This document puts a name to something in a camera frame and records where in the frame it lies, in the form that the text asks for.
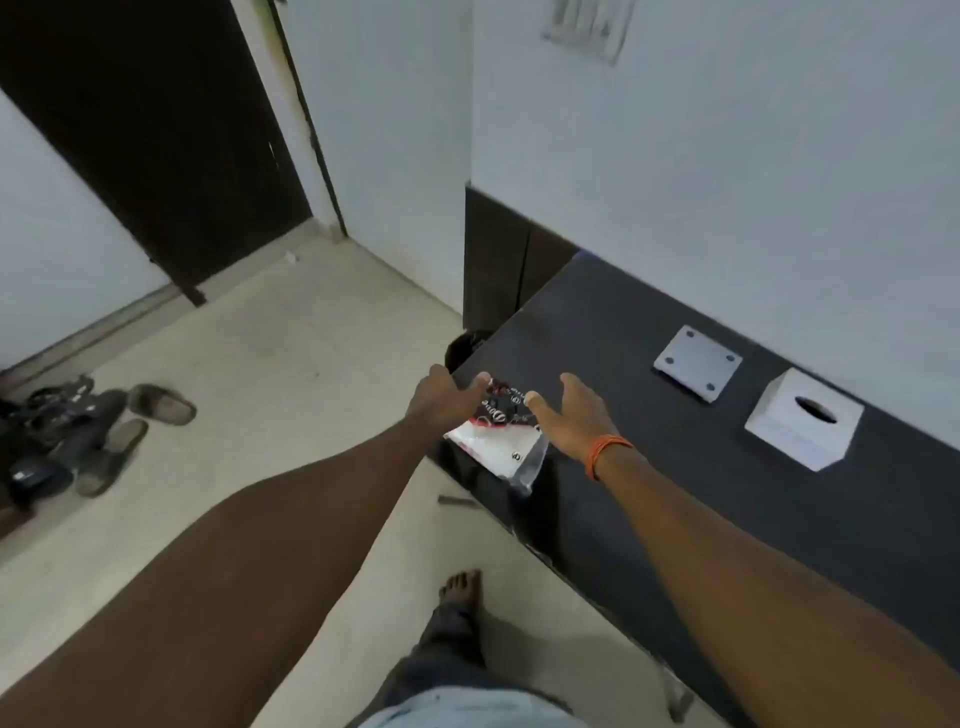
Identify person's right hand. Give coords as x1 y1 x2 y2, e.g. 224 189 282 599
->
524 372 633 463

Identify person's left hand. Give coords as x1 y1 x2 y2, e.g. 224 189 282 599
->
408 365 493 451

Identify person's left foot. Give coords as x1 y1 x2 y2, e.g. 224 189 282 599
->
438 569 484 610

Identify person's right forearm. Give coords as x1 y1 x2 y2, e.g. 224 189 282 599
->
598 446 960 728

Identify white square base plate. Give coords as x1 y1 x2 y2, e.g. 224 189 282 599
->
653 324 744 404

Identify white wall switch panel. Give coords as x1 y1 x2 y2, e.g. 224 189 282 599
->
542 0 637 66

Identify light patterned shirt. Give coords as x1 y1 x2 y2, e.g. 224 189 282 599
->
358 686 580 728

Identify dark blue slide sandal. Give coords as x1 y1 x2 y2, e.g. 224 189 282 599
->
5 389 129 505

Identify dark wooden door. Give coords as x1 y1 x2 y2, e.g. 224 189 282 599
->
0 0 313 307

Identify clear plastic tissue packet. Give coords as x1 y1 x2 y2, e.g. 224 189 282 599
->
443 378 551 497

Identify black trash bin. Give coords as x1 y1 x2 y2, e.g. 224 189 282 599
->
444 328 496 376

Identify orange thread wristband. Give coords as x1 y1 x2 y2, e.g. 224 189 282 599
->
584 434 636 482

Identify white door frame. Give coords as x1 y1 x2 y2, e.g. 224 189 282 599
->
230 0 348 241

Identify dark grey trousers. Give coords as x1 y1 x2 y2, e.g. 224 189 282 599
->
359 599 490 728

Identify white tissue box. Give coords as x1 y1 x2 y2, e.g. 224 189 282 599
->
744 367 865 473

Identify black strap sandal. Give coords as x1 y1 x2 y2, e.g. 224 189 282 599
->
22 374 96 411

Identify black table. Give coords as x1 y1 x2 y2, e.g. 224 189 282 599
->
462 185 580 335

